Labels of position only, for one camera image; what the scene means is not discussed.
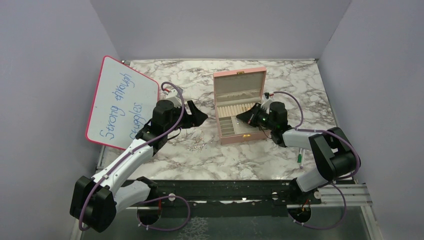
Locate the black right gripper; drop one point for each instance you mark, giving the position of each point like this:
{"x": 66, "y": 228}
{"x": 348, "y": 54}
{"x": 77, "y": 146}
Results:
{"x": 249, "y": 117}

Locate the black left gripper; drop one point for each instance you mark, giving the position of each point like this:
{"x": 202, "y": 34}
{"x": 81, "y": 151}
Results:
{"x": 194, "y": 119}

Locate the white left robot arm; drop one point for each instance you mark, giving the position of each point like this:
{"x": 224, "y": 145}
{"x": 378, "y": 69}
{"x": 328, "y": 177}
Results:
{"x": 96, "y": 200}

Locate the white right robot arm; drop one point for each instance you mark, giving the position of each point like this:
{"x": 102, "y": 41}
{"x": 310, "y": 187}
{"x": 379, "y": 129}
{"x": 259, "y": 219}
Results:
{"x": 333, "y": 154}

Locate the pink jewelry box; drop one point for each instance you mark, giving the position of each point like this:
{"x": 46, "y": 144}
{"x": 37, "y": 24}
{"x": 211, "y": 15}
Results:
{"x": 235, "y": 92}

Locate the green marker pen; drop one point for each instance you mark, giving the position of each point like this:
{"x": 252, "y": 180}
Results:
{"x": 300, "y": 155}

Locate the pink-framed whiteboard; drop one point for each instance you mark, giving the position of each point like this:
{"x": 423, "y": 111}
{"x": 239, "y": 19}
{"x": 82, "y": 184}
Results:
{"x": 123, "y": 102}

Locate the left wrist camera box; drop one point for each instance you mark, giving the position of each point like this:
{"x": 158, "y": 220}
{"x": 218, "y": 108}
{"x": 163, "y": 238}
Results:
{"x": 174, "y": 96}

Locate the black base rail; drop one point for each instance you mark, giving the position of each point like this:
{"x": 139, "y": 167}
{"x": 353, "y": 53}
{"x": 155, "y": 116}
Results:
{"x": 222, "y": 198}

